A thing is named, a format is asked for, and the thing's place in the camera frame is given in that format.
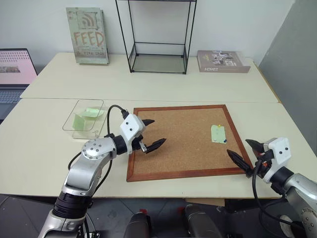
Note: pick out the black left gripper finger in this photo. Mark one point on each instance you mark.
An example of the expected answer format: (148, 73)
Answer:
(156, 145)
(148, 122)

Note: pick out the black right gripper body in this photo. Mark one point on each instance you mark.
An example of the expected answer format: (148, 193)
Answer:
(265, 157)

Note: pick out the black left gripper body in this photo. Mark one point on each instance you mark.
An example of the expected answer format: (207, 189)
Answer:
(139, 145)

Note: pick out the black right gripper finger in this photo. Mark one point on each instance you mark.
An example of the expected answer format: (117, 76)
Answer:
(256, 147)
(241, 162)

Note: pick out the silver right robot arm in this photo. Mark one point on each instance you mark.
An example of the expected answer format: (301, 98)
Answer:
(297, 191)

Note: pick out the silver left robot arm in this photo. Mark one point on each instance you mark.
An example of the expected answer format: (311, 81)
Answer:
(94, 151)

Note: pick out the wood-framed cork board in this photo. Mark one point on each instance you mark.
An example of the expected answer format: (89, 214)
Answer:
(185, 138)

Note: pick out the pale green paper note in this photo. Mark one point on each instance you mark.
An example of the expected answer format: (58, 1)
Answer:
(217, 134)

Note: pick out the folded green paper note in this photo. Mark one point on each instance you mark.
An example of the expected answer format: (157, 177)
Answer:
(79, 121)

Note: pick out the clear plastic tray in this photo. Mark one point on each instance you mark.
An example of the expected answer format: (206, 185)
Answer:
(84, 133)

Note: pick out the dark rounded shape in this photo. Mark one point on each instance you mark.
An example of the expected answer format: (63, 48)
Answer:
(137, 226)
(201, 221)

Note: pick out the brown HOMES book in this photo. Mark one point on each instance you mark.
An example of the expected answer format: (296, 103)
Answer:
(223, 62)

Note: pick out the grey partition panel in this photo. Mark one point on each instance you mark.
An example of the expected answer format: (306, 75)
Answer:
(292, 62)

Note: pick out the green FEED book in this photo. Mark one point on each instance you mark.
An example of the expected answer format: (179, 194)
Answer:
(89, 37)

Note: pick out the laptop with pink screen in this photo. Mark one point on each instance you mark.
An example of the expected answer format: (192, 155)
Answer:
(13, 65)

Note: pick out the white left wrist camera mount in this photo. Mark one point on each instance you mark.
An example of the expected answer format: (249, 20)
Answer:
(131, 125)

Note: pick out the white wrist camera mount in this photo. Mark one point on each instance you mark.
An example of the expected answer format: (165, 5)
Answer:
(131, 125)
(280, 148)

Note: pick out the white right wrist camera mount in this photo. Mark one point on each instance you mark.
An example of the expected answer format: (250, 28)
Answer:
(280, 148)

